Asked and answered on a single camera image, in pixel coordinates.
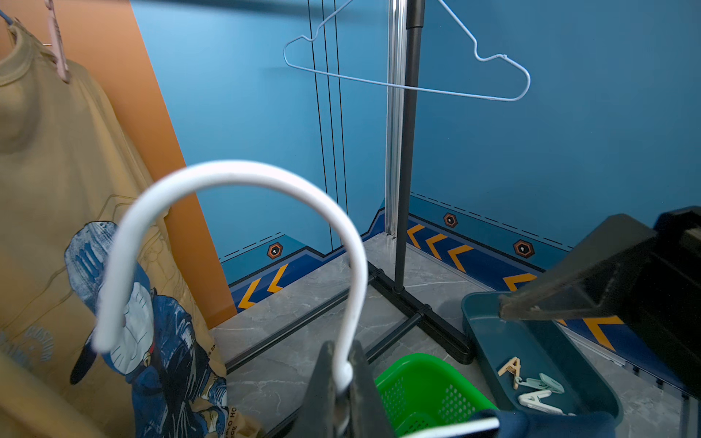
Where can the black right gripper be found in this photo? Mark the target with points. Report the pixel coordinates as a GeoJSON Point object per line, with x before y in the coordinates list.
{"type": "Point", "coordinates": [597, 276]}

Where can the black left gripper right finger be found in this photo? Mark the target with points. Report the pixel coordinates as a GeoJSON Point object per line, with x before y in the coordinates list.
{"type": "Point", "coordinates": [368, 417]}

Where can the navy printed t-shirt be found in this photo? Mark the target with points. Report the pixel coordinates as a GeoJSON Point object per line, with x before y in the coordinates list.
{"type": "Point", "coordinates": [522, 424]}

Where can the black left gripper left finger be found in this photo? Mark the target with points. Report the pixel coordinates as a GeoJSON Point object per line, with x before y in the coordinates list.
{"type": "Point", "coordinates": [316, 414]}

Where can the teal plastic bin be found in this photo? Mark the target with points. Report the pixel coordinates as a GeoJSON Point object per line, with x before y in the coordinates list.
{"type": "Point", "coordinates": [542, 348]}

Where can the white clothespin navy shirt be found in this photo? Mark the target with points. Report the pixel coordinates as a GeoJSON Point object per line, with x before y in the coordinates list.
{"type": "Point", "coordinates": [533, 400]}

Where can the black clothes rack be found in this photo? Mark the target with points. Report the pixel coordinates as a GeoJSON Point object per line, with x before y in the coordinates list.
{"type": "Point", "coordinates": [418, 313]}

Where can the white wire hanger tan shirt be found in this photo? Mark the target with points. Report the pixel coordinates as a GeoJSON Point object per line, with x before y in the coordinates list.
{"type": "Point", "coordinates": [6, 18]}

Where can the aluminium corner post right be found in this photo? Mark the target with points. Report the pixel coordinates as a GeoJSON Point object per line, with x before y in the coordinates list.
{"type": "Point", "coordinates": [394, 118]}

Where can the white wire hanger navy shirt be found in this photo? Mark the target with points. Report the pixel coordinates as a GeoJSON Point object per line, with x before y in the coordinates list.
{"type": "Point", "coordinates": [116, 289]}

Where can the mint green clothespin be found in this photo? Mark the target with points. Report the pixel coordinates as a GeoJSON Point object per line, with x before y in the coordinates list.
{"type": "Point", "coordinates": [543, 383]}

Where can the pink clothespin rear tan shirt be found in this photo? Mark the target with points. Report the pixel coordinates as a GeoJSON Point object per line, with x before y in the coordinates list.
{"type": "Point", "coordinates": [56, 43]}

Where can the green plastic basket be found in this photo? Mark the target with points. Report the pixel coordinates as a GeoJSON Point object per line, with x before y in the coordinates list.
{"type": "Point", "coordinates": [420, 391]}

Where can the yellow clothespin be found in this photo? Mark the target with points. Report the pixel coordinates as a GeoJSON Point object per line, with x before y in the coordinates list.
{"type": "Point", "coordinates": [513, 366]}

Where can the tan yellow t-shirt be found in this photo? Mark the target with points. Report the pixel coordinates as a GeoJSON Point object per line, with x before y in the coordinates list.
{"type": "Point", "coordinates": [69, 173]}

